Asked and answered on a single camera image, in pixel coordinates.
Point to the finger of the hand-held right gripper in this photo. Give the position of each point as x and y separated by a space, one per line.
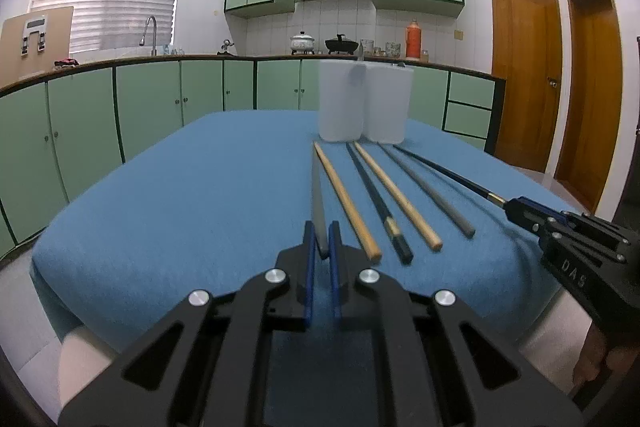
522 214
550 211

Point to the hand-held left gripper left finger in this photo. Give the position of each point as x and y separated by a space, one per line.
309 287

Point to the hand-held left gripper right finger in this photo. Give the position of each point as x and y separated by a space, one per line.
335 287

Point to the grey chopstick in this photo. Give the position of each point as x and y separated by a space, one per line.
426 189
318 207

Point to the black chopstick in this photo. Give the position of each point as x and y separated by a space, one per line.
450 175
377 202

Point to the wooden chopstick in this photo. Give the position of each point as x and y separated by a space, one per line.
396 194
345 200

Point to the white two-compartment utensil holder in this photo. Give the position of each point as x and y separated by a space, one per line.
340 107

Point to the person's right hand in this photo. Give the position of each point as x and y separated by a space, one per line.
592 357

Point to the green cabinet drawer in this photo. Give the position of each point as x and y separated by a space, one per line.
467 119
472 89

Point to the plain wooden door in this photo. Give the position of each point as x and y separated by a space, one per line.
592 97

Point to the blue tablecloth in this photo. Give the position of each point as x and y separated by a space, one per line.
200 207

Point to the orange thermos flask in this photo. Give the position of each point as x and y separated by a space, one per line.
413 42

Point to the person's white trousers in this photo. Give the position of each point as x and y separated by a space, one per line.
82 367

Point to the black cooking pot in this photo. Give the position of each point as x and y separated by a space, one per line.
341 44

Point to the white cooking pot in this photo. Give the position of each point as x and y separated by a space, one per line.
302 43

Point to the green base kitchen cabinets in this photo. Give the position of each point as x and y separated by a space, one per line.
150 102

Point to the small clear glass jars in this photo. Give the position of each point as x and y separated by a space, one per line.
175 51

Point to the metal kitchen faucet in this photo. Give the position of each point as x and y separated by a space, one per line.
150 19

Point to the pink red cloth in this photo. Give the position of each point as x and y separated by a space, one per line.
66 62

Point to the cardboard board with scale picture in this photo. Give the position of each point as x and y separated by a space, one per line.
55 37

